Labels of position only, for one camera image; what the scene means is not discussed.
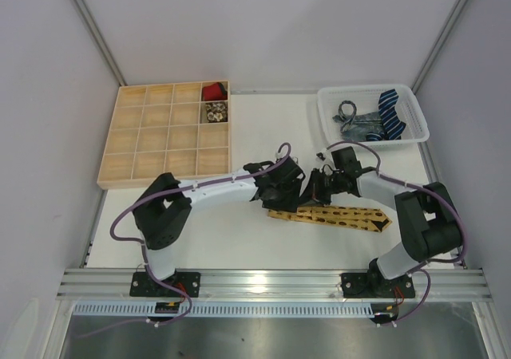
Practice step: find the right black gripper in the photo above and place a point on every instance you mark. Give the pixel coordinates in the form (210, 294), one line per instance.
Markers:
(316, 187)

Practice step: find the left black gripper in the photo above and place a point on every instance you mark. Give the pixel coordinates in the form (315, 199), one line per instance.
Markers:
(285, 194)

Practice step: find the yellow patterned tie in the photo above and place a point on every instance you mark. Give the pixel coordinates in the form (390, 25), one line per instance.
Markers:
(356, 218)

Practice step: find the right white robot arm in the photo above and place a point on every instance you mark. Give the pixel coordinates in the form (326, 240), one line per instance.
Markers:
(429, 224)

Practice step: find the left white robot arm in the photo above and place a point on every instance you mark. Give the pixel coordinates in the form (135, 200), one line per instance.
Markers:
(168, 202)

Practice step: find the grey paisley tie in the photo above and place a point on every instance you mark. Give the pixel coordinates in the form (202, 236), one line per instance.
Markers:
(354, 126)

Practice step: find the rolled floral tie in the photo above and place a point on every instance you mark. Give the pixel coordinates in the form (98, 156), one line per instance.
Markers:
(216, 111)

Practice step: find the blue striped tie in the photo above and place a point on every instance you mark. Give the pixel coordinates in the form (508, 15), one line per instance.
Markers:
(391, 126)

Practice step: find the white plastic basket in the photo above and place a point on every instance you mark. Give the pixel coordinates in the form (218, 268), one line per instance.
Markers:
(366, 99)

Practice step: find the wooden compartment tray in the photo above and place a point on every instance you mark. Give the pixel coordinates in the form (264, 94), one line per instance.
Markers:
(163, 128)

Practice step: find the rolled red tie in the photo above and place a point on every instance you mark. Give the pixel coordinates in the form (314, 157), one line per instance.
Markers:
(215, 91)

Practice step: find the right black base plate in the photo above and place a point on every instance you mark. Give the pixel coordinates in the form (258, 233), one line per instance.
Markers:
(359, 285)

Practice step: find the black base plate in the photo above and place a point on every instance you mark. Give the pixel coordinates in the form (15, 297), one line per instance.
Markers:
(359, 285)
(142, 286)

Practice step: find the white slotted cable duct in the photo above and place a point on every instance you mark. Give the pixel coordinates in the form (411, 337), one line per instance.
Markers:
(225, 309)

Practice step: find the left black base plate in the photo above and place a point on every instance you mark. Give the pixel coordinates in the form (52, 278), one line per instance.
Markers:
(142, 286)

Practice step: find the aluminium mounting rail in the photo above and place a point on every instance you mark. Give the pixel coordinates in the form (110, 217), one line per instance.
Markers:
(447, 285)

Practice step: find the right aluminium frame post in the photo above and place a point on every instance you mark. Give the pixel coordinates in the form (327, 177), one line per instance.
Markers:
(444, 35)

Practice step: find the aluminium frame post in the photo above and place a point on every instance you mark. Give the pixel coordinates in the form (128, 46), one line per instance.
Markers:
(444, 35)
(94, 31)

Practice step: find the left aluminium frame post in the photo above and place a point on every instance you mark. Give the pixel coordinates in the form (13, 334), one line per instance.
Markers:
(94, 31)

